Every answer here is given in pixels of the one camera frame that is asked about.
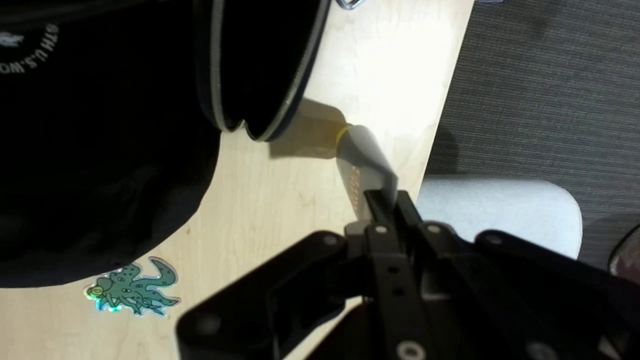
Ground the black cap with white lettering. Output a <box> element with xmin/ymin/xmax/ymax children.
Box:
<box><xmin>0</xmin><ymin>0</ymin><xmax>225</xmax><ymax>290</ymax></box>

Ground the white office chair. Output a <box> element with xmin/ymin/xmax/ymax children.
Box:
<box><xmin>416</xmin><ymin>176</ymin><xmax>586</xmax><ymax>262</ymax></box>

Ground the white and yellow tube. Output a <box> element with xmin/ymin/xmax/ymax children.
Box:
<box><xmin>267</xmin><ymin>99</ymin><xmax>402</xmax><ymax>227</ymax></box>

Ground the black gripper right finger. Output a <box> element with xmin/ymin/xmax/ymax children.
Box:
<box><xmin>396</xmin><ymin>190</ymin><xmax>640</xmax><ymax>360</ymax></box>

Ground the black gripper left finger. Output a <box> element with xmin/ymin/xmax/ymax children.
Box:
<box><xmin>174</xmin><ymin>190</ymin><xmax>430</xmax><ymax>360</ymax></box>

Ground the green dinosaur sticker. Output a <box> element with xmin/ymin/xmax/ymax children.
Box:
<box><xmin>83</xmin><ymin>255</ymin><xmax>182</xmax><ymax>321</ymax></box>

